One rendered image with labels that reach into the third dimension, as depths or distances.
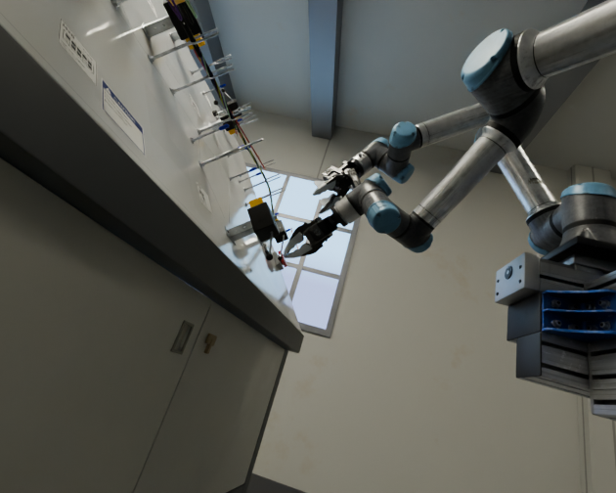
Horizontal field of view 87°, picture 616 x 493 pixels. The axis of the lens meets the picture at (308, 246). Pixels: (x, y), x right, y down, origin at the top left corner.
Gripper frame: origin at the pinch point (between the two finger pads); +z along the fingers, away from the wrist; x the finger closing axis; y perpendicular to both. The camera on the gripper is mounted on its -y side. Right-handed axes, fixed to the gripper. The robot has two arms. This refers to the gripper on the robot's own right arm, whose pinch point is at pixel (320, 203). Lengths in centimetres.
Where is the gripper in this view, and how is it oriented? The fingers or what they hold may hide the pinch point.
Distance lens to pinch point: 110.7
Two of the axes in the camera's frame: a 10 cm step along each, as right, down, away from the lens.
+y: -6.3, -4.5, 6.3
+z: -7.3, 6.3, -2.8
